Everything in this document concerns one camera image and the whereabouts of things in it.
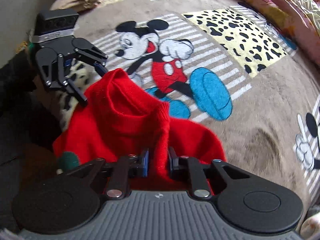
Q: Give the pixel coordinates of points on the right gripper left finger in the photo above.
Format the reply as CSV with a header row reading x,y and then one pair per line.
x,y
71,199

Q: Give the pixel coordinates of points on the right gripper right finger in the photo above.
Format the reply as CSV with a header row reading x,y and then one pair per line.
x,y
245,201

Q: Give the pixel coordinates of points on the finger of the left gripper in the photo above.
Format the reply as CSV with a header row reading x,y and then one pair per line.
x,y
51,66
88,53

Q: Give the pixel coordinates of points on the red knit sweater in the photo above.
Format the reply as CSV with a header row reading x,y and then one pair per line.
x,y
122,119

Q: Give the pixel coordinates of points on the Mickey Mouse fleece blanket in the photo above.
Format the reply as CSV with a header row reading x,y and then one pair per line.
x,y
218,64

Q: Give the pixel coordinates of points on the floral quilted comforter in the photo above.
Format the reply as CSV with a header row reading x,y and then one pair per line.
x,y
296,19

